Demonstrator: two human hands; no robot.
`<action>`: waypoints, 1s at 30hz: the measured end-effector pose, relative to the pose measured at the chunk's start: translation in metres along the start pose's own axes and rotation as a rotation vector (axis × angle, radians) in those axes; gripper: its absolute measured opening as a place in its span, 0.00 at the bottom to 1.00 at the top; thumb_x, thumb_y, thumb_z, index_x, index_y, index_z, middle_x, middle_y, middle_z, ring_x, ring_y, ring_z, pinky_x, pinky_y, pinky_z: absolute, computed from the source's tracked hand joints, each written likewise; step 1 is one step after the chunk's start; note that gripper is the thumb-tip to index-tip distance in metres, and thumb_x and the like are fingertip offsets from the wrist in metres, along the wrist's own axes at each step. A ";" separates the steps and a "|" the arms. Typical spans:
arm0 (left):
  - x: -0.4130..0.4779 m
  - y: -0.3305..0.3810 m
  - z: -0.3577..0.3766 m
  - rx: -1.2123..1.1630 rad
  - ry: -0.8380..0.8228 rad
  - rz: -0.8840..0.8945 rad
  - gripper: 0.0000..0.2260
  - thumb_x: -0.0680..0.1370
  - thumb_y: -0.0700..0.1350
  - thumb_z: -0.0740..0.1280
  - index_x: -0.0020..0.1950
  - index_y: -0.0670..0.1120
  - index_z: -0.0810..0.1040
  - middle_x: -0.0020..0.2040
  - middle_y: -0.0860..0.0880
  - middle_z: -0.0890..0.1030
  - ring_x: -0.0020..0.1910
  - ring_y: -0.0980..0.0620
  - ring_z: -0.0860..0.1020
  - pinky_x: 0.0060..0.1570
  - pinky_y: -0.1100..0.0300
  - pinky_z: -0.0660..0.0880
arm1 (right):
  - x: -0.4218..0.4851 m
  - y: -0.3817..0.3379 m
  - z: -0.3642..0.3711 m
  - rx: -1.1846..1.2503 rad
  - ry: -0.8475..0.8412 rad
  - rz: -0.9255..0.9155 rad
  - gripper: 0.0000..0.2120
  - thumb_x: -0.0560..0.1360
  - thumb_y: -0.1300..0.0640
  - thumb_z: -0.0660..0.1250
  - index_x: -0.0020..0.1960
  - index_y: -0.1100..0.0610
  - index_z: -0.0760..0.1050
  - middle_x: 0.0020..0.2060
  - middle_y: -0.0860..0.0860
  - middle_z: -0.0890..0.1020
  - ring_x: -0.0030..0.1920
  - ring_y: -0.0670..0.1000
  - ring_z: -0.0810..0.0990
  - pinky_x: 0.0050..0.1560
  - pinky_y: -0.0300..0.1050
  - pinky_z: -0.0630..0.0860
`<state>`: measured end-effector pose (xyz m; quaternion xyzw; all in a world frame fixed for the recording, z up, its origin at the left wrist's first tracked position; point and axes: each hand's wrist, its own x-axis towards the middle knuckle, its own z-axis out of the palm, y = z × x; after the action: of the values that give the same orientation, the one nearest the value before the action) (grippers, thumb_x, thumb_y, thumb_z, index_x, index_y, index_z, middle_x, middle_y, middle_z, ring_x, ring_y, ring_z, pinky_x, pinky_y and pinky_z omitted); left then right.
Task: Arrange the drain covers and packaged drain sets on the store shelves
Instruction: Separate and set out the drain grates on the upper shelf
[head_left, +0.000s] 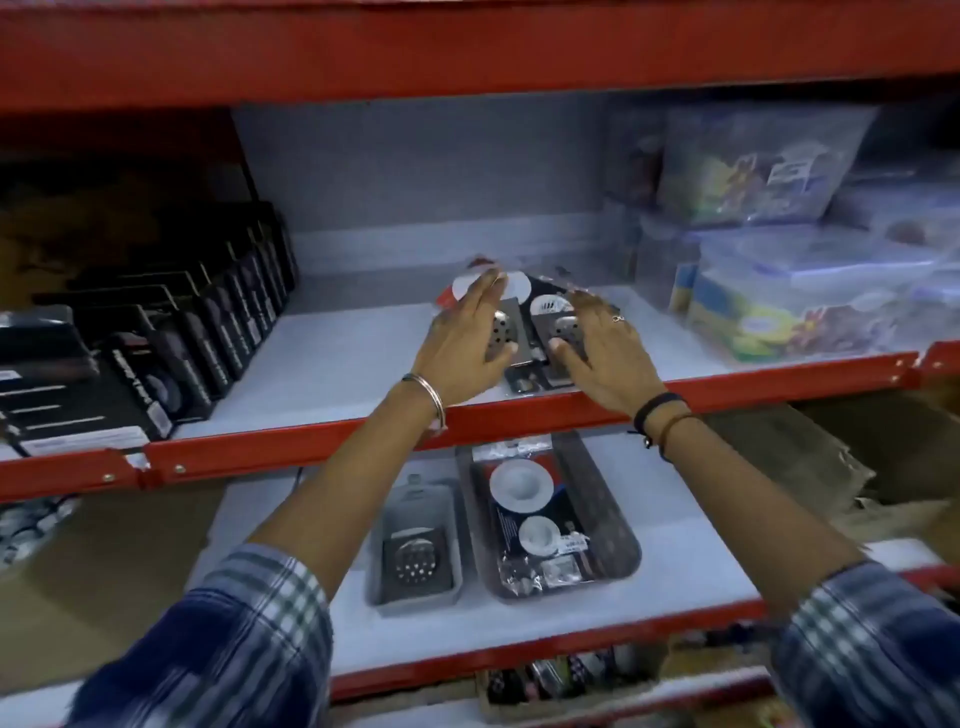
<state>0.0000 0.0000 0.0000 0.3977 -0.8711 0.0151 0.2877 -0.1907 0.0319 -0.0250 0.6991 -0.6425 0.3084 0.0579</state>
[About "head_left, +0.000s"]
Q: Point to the person's right hand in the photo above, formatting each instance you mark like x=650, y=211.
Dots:
x=615, y=360

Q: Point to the person's left hand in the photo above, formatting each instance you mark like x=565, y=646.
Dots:
x=457, y=352

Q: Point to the dark patterned tray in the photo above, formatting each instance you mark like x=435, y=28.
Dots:
x=607, y=517

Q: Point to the red metal shelf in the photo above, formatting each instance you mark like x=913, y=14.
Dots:
x=480, y=52

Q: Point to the person's left forearm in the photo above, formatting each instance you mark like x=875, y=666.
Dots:
x=337, y=495

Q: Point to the person's right forearm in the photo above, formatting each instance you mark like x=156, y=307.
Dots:
x=742, y=510

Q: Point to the small grey plastic tray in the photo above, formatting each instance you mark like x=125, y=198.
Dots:
x=450, y=540

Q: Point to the silver bangle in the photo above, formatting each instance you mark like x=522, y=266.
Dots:
x=433, y=396

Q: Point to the black wrist band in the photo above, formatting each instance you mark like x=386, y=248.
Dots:
x=654, y=405

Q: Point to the stack of clear storage containers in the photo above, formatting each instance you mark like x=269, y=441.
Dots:
x=787, y=277

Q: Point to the worn brown cardboard box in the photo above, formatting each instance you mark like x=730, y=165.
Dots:
x=825, y=450

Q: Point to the row of black tape boxes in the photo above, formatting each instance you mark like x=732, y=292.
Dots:
x=225, y=315

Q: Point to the cardboard box of packaged tools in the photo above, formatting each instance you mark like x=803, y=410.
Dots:
x=562, y=671

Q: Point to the large black display carton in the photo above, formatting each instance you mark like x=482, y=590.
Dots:
x=67, y=382

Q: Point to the torn brown cardboard piece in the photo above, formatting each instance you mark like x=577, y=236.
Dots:
x=90, y=217

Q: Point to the cardboard box with white fittings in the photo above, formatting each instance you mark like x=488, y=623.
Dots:
x=112, y=585

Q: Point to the pile of white fittings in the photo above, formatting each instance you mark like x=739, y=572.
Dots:
x=30, y=529

